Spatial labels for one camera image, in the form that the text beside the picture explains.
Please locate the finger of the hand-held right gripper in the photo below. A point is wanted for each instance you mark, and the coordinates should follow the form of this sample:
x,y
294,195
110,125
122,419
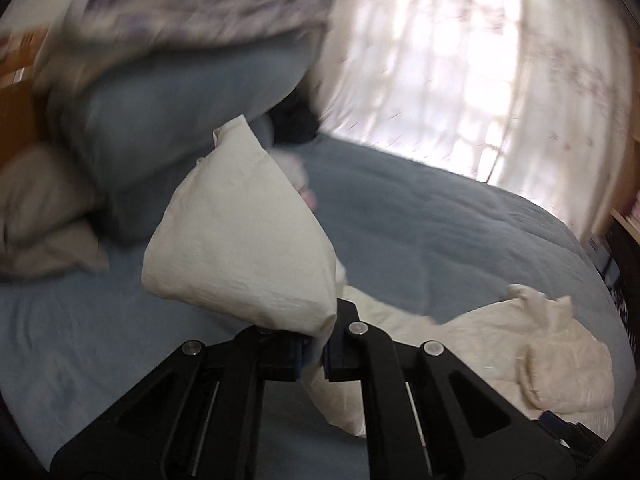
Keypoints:
x,y
575,435

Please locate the blue-grey pillow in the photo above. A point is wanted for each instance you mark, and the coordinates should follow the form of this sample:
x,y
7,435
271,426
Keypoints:
x,y
165,110

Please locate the blue-grey bed blanket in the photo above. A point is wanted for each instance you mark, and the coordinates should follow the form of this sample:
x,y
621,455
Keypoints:
x,y
425,225

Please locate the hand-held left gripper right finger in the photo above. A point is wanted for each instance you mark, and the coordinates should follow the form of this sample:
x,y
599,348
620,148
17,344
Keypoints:
x,y
336,357

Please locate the beige pillow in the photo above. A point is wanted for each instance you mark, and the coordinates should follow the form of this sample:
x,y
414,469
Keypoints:
x,y
45,190

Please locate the wooden headboard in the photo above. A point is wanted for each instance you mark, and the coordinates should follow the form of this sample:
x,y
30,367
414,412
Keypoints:
x,y
15,110

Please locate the floral print quilt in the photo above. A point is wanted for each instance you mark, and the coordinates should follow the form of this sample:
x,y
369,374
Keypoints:
x,y
200,0

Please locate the cream white down jacket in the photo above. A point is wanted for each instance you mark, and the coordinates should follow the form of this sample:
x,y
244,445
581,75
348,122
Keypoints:
x,y
235,240

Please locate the sheer patterned curtain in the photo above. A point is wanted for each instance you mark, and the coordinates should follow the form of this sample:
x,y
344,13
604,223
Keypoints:
x,y
450,60

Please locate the wooden shelf unit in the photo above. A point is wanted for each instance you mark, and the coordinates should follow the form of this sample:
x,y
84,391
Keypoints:
x,y
627,222

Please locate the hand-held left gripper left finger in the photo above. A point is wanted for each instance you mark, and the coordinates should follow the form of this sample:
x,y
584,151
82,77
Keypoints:
x,y
286,360

